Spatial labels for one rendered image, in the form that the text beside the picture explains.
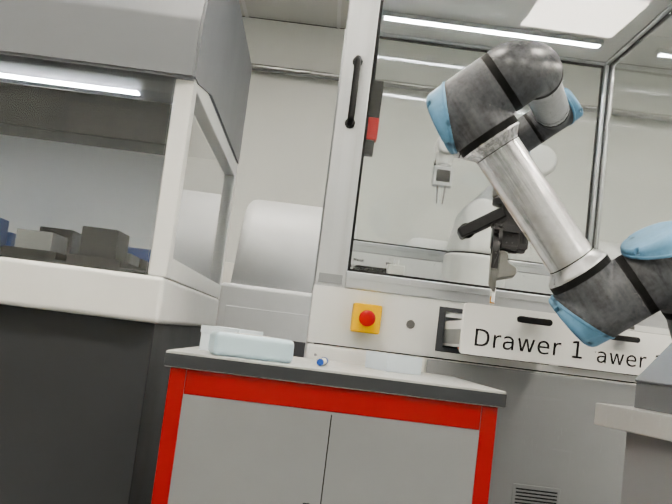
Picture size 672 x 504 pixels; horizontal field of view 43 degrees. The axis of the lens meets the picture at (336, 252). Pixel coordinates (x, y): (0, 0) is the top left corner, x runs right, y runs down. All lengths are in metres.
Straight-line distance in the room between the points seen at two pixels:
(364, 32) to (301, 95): 3.29
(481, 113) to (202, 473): 0.80
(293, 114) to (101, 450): 3.79
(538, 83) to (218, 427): 0.83
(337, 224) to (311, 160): 3.30
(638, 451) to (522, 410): 0.65
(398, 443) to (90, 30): 1.15
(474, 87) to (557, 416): 1.03
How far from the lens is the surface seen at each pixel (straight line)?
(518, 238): 1.95
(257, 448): 1.57
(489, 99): 1.50
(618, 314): 1.52
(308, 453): 1.57
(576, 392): 2.26
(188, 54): 2.01
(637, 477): 1.63
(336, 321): 2.15
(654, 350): 2.30
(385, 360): 1.87
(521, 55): 1.51
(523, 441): 2.23
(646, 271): 1.52
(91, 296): 1.96
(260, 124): 5.52
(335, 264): 2.15
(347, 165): 2.19
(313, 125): 5.51
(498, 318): 1.85
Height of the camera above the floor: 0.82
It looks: 6 degrees up
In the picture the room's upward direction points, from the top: 7 degrees clockwise
